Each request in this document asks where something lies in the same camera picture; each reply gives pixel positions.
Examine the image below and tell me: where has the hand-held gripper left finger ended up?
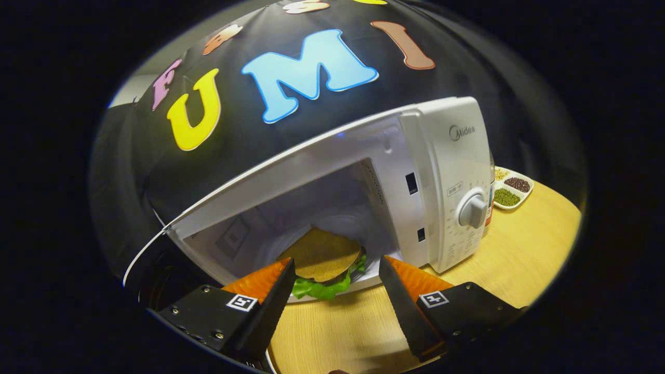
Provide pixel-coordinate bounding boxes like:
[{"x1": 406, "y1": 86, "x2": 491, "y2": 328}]
[{"x1": 156, "y1": 258, "x2": 297, "y2": 363}]

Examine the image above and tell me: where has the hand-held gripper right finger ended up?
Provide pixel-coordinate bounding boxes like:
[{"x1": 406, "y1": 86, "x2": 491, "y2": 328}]
[{"x1": 378, "y1": 255, "x2": 528, "y2": 363}]

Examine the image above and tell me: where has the brown bun lettuce burger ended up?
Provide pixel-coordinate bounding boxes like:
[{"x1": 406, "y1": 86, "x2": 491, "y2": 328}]
[{"x1": 275, "y1": 226, "x2": 368, "y2": 301}]

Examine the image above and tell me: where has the white microwave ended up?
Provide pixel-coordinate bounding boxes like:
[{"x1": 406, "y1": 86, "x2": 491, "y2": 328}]
[{"x1": 123, "y1": 96, "x2": 494, "y2": 373}]

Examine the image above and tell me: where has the clear red label bottle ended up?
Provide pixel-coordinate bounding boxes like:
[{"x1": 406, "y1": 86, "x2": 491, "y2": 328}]
[{"x1": 483, "y1": 151, "x2": 497, "y2": 239}]

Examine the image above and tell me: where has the white divided bean dish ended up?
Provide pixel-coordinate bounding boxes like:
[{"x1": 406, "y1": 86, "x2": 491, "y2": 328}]
[{"x1": 491, "y1": 166, "x2": 534, "y2": 210}]

